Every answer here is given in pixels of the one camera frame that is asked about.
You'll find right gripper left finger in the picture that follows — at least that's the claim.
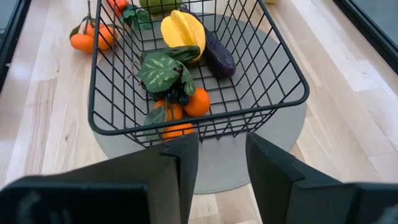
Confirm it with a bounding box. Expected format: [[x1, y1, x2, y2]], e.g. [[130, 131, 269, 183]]
[[0, 132, 200, 224]]

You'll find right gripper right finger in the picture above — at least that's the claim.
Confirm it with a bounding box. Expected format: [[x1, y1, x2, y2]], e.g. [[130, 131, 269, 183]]
[[245, 132, 398, 224]]

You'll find orange tangerine cluster with leaves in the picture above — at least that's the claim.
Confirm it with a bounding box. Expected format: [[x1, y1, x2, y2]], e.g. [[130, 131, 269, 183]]
[[143, 87, 211, 142], [68, 0, 119, 54]]

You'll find black grape bunch with leaf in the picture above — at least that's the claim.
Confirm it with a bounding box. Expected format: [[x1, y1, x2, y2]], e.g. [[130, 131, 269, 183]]
[[136, 51, 197, 106]]

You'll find dark green cucumber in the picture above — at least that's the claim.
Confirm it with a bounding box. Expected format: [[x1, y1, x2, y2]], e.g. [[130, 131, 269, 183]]
[[139, 45, 201, 65]]

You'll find purple eggplant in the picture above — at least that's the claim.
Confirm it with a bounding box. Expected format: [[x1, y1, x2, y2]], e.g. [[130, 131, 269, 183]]
[[178, 5, 237, 78]]

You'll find orange carrot with green top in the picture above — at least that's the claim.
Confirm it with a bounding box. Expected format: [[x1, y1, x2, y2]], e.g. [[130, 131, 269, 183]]
[[107, 0, 153, 30]]

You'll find green pear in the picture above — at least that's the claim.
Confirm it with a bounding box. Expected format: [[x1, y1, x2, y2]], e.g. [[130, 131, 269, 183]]
[[139, 0, 184, 15]]

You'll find round grey mat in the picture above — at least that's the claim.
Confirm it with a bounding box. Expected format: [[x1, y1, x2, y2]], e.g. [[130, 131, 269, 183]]
[[93, 12, 307, 195]]

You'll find black wire basket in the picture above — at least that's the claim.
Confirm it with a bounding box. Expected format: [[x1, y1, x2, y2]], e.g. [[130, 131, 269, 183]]
[[88, 0, 310, 147]]

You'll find black front rail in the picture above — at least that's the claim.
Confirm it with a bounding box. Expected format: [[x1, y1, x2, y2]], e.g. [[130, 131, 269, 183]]
[[0, 0, 32, 91]]

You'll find black aluminium table frame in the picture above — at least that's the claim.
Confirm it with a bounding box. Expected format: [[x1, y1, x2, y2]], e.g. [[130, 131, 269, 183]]
[[332, 0, 398, 75]]

